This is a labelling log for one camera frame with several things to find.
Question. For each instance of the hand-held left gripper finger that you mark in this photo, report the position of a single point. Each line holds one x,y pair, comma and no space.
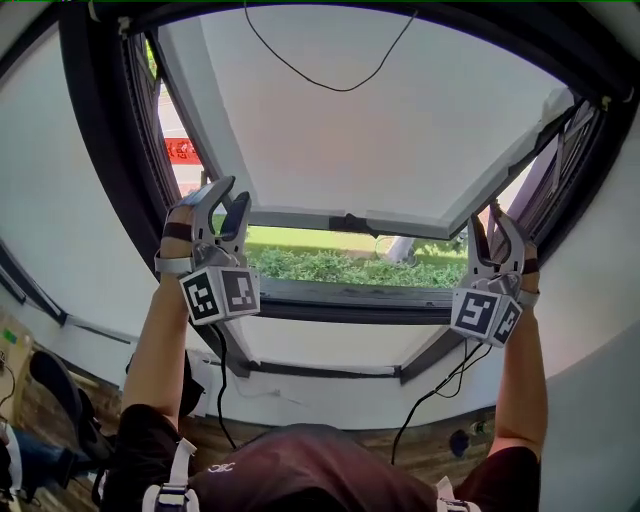
204,215
236,215

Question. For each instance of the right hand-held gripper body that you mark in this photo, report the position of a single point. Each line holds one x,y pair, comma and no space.
482,315

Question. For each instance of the person's left forearm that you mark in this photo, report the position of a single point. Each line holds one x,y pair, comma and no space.
155,350

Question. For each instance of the grey framed awning window sash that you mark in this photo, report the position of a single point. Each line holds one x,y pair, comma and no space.
350,150

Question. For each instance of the dark blue cloth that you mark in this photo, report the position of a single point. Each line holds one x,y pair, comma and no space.
459,442

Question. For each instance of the green hedge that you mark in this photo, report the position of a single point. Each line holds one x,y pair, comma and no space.
350,267

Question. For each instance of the light wooden table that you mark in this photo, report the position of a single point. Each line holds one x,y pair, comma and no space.
20,370

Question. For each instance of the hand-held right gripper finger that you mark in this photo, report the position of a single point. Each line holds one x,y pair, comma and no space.
477,245
512,245

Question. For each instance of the black window frame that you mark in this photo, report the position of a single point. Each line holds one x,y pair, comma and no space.
100,125

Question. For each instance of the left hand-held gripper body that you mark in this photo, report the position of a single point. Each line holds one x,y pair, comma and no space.
222,295

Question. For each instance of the black mesh office chair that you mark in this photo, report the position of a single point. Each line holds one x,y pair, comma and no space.
55,385

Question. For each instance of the red banner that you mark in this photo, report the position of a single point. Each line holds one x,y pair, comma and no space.
181,150

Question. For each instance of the black framed side window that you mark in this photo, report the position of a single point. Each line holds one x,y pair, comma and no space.
55,312

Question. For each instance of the grey tree trunk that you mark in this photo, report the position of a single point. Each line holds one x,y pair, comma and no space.
400,249

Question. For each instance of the person's black t-shirt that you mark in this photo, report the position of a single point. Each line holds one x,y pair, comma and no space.
310,475

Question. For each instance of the person's right hand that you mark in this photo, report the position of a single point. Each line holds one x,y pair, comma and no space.
531,280

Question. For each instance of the person's right forearm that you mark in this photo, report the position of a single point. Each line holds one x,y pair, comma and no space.
522,380

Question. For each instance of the clear plastic water bottle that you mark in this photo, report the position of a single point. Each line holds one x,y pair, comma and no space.
482,427

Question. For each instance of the person's left hand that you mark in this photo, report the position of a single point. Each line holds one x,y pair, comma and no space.
176,245

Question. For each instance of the green bottle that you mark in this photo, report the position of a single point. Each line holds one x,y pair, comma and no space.
9,336

